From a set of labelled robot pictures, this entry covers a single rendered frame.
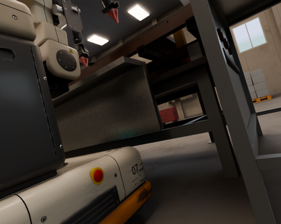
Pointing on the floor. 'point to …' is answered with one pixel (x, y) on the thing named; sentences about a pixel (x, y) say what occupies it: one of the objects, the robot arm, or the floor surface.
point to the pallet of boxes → (257, 86)
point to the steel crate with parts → (169, 115)
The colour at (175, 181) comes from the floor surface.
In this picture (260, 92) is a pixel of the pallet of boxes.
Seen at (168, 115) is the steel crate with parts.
